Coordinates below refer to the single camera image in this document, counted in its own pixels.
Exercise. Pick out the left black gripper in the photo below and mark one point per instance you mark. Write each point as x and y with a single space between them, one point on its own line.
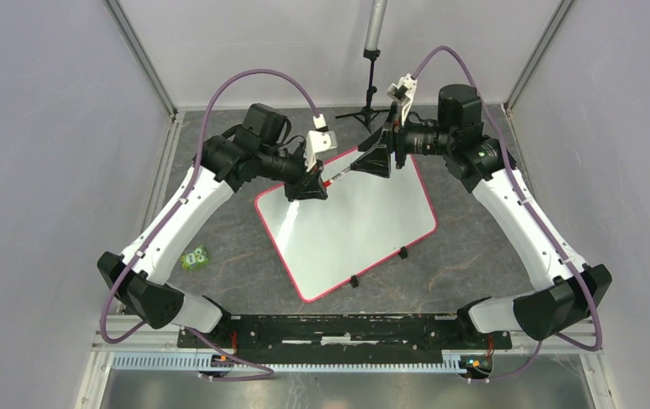
307 187

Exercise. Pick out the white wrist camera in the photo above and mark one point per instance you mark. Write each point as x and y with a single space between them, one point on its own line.
403 93
317 141

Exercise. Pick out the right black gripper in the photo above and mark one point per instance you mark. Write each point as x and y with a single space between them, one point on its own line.
376 160

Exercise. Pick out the white slotted cable duct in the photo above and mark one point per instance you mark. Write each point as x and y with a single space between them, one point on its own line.
212 362

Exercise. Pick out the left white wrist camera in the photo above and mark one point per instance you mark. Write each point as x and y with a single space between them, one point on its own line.
317 141

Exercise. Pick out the green monster eraser toy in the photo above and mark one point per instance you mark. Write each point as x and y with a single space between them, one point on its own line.
196 258

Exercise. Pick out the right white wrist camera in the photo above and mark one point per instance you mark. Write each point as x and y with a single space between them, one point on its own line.
403 93

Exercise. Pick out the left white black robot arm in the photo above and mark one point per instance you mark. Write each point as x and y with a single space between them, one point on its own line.
138 276

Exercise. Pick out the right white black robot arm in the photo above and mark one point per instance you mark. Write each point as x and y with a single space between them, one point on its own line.
566 289

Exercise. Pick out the pink-framed whiteboard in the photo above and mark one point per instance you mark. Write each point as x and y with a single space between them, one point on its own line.
364 221

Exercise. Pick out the black tripod camera stand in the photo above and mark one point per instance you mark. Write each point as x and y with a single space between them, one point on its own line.
371 52

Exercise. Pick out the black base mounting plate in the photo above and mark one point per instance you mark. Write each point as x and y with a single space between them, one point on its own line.
350 339

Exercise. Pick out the red whiteboard marker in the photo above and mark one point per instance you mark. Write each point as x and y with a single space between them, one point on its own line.
337 176

